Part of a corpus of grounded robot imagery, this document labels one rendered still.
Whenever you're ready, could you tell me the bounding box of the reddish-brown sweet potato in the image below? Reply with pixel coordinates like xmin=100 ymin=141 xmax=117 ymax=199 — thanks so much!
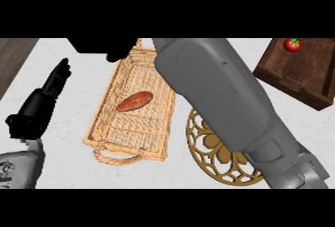
xmin=116 ymin=90 xmax=156 ymax=113

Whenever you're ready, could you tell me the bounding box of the dark brown wooden panel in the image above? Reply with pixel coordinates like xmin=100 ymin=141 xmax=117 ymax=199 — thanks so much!
xmin=0 ymin=38 xmax=41 ymax=100

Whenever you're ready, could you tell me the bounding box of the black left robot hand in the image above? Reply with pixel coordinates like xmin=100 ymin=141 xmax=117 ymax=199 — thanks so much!
xmin=5 ymin=58 xmax=74 ymax=140

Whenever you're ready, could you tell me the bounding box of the dark wooden tray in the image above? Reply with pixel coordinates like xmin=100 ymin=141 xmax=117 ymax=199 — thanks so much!
xmin=252 ymin=38 xmax=335 ymax=112

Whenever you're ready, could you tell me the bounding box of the tan wicker basket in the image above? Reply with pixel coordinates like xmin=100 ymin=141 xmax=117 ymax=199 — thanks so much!
xmin=83 ymin=38 xmax=179 ymax=167

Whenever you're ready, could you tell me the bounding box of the red tomato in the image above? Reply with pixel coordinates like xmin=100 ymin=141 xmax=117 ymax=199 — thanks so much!
xmin=284 ymin=38 xmax=303 ymax=53

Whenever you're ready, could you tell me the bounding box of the gold round openwork placemat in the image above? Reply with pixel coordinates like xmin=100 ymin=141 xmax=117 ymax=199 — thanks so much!
xmin=185 ymin=107 xmax=269 ymax=187

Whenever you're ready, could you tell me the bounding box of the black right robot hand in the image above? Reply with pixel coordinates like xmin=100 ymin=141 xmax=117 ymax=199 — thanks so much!
xmin=67 ymin=38 xmax=142 ymax=63

